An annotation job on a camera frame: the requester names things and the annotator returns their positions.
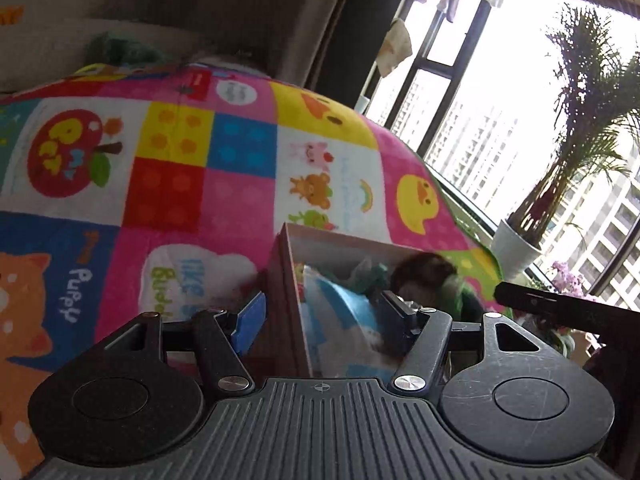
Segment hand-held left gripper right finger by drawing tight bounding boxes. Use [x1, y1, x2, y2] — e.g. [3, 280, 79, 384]
[377, 290, 546, 396]

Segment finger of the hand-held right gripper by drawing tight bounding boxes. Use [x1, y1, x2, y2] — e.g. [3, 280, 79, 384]
[494, 282, 640, 333]

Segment pink orchid plant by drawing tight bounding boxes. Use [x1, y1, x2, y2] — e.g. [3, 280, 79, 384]
[550, 260, 601, 307]

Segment colourful printed blanket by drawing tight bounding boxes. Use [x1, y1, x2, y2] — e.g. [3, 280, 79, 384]
[0, 62, 505, 478]

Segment beige cushion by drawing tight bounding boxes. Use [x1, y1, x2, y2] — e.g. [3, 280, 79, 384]
[0, 16, 202, 95]

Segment potted palm in white pot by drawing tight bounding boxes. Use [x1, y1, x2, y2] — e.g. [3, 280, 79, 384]
[490, 2, 640, 282]

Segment teal green toy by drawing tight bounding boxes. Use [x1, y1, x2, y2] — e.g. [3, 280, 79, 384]
[349, 259, 392, 295]

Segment cardboard box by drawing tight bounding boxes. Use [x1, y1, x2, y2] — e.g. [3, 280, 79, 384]
[249, 222, 483, 379]

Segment hanging beige cloth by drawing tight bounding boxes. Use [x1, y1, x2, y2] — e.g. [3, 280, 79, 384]
[377, 19, 414, 79]

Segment dark curtain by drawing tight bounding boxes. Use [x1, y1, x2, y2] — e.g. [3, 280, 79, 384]
[307, 0, 418, 107]

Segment green cloth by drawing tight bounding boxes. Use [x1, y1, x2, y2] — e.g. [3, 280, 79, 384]
[87, 32, 169, 68]

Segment brown green crocheted toy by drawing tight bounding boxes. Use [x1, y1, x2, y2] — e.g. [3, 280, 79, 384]
[390, 254, 483, 322]

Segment black window frame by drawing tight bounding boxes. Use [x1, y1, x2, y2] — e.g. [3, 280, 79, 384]
[360, 0, 640, 311]

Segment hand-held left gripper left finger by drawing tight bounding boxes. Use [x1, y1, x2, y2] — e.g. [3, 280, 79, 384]
[97, 290, 268, 397]

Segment blue and white packet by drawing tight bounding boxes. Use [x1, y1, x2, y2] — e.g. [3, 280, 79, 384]
[300, 265, 401, 379]

